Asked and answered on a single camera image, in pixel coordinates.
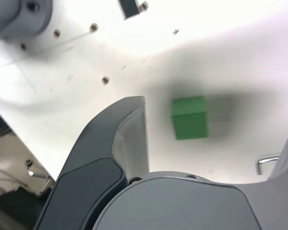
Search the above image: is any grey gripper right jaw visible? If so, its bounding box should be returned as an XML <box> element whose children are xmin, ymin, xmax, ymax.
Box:
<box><xmin>93</xmin><ymin>130</ymin><xmax>288</xmax><ymax>230</ymax></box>

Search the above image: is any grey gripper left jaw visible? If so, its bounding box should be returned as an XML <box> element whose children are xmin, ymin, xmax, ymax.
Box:
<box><xmin>34</xmin><ymin>95</ymin><xmax>151</xmax><ymax>230</ymax></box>

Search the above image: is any green cube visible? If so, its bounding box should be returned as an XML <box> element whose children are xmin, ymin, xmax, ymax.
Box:
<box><xmin>170</xmin><ymin>95</ymin><xmax>210</xmax><ymax>141</ymax></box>

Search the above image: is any silver metal hook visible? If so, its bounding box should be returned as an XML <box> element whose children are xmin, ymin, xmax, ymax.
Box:
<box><xmin>25</xmin><ymin>160</ymin><xmax>50</xmax><ymax>179</ymax></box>

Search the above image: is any black tape strip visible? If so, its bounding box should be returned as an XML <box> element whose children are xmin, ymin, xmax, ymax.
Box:
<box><xmin>117</xmin><ymin>0</ymin><xmax>141</xmax><ymax>21</ymax></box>

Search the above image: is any silver metal handle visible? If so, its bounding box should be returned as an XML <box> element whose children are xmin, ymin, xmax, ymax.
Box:
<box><xmin>256</xmin><ymin>155</ymin><xmax>281</xmax><ymax>175</ymax></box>

